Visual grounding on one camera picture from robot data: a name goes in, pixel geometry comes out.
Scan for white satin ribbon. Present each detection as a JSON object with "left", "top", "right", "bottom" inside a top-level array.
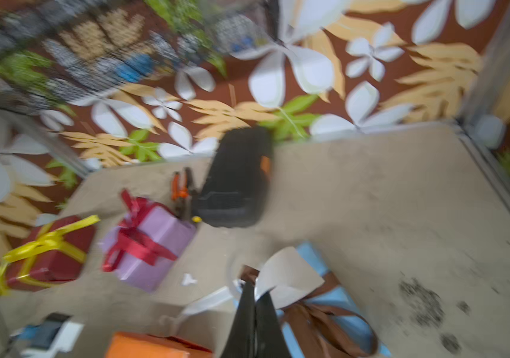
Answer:
[{"left": 159, "top": 246, "right": 325, "bottom": 335}]

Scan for purple gift box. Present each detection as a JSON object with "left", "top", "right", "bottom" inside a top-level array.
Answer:
[{"left": 101, "top": 203, "right": 196, "bottom": 292}]

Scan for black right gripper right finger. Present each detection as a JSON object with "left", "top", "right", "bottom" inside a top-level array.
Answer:
[{"left": 255, "top": 292, "right": 292, "bottom": 358}]

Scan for orange gift box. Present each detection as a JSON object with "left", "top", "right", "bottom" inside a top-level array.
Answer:
[{"left": 105, "top": 332, "right": 213, "bottom": 358}]

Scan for red satin ribbon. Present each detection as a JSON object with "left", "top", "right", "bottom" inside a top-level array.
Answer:
[{"left": 102, "top": 189, "right": 178, "bottom": 272}]

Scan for black hard case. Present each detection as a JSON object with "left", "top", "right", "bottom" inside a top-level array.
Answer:
[{"left": 192, "top": 127, "right": 274, "bottom": 228}]

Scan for yellow satin ribbon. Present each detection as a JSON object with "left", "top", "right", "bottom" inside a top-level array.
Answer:
[{"left": 0, "top": 214, "right": 101, "bottom": 296}]

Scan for blue object in basket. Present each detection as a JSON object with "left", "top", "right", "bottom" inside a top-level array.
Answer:
[{"left": 116, "top": 54, "right": 154, "bottom": 83}]

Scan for orange handled pliers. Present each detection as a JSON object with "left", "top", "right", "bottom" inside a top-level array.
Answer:
[{"left": 171, "top": 167, "right": 202, "bottom": 224}]

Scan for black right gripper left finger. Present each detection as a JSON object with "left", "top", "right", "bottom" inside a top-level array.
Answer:
[{"left": 221, "top": 282, "right": 255, "bottom": 358}]

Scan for black wire basket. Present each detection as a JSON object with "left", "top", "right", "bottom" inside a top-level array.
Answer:
[{"left": 0, "top": 1, "right": 280, "bottom": 114}]

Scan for brown ribbon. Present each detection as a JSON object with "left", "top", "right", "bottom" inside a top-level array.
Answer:
[{"left": 222, "top": 247, "right": 379, "bottom": 357}]

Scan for light blue gift box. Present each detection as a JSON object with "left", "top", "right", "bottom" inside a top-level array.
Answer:
[{"left": 234, "top": 241, "right": 392, "bottom": 358}]

